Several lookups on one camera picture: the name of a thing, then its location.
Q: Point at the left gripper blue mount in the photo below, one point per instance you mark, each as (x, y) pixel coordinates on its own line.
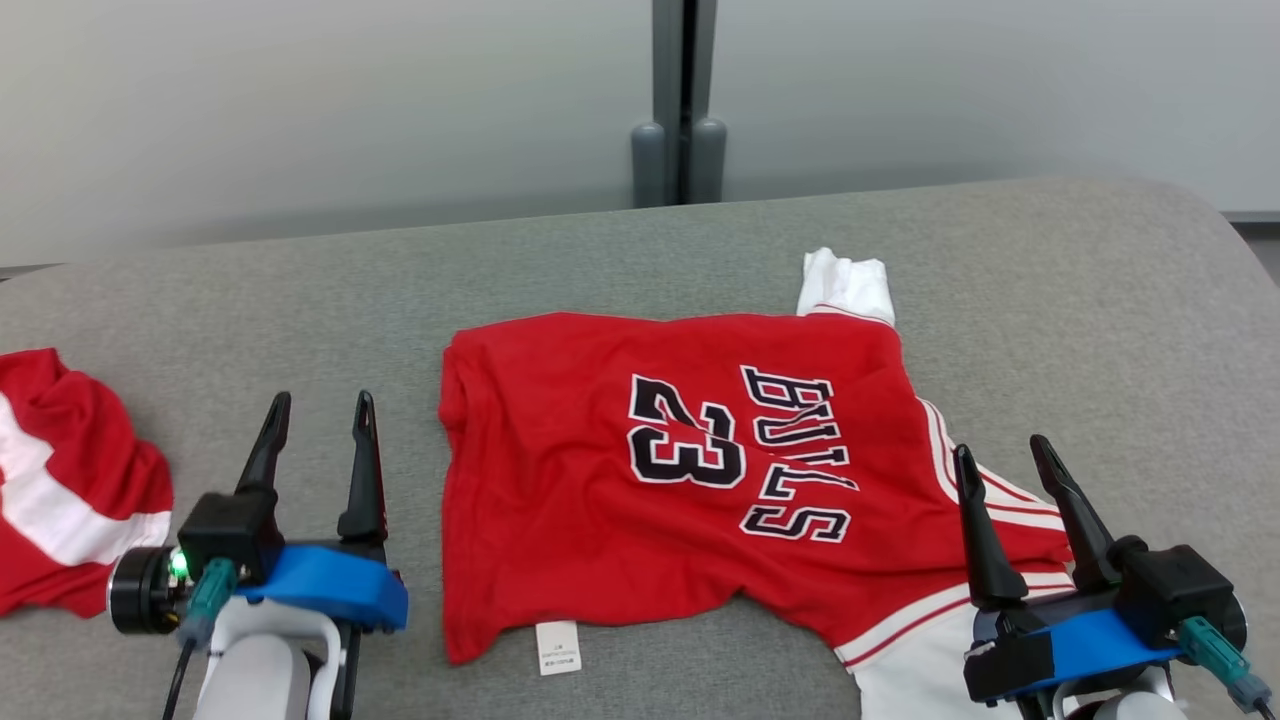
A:
(330, 580)

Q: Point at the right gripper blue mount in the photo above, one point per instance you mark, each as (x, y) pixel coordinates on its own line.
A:
(1060, 645)

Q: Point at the red shorts white stripe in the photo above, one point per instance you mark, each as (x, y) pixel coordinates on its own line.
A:
(80, 450)

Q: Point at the red Bulls 23 jersey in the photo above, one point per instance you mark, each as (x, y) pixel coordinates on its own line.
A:
(560, 500)

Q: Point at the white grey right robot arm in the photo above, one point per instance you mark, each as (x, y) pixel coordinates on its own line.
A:
(1130, 705)

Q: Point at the grey cylindrical partition foot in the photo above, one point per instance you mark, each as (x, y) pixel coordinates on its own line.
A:
(648, 165)
(710, 160)

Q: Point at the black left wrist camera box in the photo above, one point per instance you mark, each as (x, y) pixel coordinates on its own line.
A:
(220, 525)

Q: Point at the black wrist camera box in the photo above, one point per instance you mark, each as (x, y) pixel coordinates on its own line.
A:
(220, 525)
(1175, 585)

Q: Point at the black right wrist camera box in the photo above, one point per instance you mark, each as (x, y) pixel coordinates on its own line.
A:
(1175, 585)

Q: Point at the grey partition post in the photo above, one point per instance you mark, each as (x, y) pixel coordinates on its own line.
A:
(668, 60)

